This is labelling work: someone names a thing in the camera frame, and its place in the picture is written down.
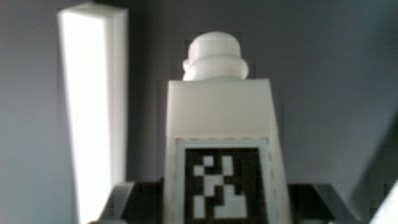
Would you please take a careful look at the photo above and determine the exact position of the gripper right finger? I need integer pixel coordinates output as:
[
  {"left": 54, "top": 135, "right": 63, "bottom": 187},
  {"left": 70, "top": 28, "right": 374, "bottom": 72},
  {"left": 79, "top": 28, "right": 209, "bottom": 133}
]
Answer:
[{"left": 289, "top": 183, "right": 361, "bottom": 224}]

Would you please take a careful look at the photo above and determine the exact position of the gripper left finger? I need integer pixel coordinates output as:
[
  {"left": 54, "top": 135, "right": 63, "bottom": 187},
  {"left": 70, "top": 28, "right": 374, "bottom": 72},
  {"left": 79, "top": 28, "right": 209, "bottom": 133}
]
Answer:
[{"left": 88, "top": 181, "right": 164, "bottom": 224}]

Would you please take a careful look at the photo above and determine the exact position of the white L-shaped obstacle fence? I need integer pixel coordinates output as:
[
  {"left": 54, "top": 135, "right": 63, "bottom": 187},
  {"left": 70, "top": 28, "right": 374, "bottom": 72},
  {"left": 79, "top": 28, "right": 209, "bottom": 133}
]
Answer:
[{"left": 59, "top": 2, "right": 129, "bottom": 224}]

